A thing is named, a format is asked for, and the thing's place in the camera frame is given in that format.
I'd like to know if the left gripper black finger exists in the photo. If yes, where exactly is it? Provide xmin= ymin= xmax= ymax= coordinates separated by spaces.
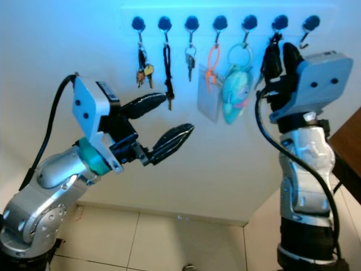
xmin=122 ymin=91 xmax=169 ymax=119
xmin=139 ymin=123 xmax=196 ymax=167

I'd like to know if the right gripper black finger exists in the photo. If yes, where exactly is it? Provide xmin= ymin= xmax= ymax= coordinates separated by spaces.
xmin=261 ymin=42 xmax=284 ymax=81
xmin=282 ymin=42 xmax=306 ymax=75

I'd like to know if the black knob metal hook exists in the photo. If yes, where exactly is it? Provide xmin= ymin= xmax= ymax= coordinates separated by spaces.
xmin=272 ymin=15 xmax=288 ymax=37
xmin=131 ymin=16 xmax=146 ymax=46
xmin=299 ymin=15 xmax=320 ymax=49
xmin=241 ymin=15 xmax=258 ymax=46
xmin=158 ymin=16 xmax=173 ymax=46
xmin=185 ymin=16 xmax=200 ymax=47
xmin=213 ymin=15 xmax=228 ymax=45

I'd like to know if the brass key bunch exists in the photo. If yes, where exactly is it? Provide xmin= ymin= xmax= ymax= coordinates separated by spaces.
xmin=135 ymin=45 xmax=155 ymax=88

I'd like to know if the teal plush keyring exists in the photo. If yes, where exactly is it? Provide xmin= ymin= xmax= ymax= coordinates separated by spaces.
xmin=221 ymin=44 xmax=255 ymax=126

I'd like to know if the silver key bunch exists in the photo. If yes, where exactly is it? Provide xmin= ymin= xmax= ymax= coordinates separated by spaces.
xmin=184 ymin=45 xmax=199 ymax=82

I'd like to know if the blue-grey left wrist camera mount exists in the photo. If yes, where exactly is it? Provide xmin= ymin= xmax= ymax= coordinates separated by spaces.
xmin=72 ymin=76 xmax=125 ymax=173

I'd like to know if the black lanyard with key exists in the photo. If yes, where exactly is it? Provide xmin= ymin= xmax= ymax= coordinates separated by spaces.
xmin=162 ymin=42 xmax=175 ymax=111

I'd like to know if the clear card holder orange strap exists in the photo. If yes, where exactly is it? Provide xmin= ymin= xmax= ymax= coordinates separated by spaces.
xmin=197 ymin=44 xmax=227 ymax=124

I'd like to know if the white wall key rack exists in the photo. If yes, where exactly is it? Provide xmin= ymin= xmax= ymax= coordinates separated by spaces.
xmin=121 ymin=6 xmax=336 ymax=36

